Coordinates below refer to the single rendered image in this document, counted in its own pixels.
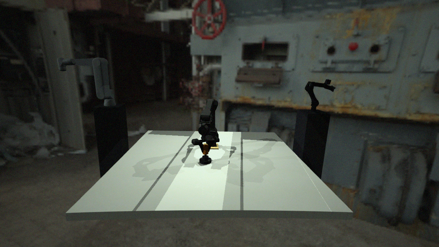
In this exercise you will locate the orange tapered knob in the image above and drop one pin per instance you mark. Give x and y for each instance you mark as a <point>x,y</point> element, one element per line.
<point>205,149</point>

